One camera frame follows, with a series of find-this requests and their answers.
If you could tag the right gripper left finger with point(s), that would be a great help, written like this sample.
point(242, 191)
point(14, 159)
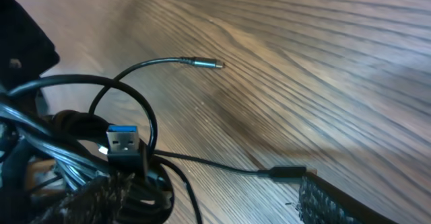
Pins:
point(99, 201)

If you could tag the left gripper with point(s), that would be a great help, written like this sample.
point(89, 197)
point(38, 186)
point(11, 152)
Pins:
point(26, 51)

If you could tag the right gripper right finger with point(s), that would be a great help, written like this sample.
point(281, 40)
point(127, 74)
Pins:
point(320, 202)

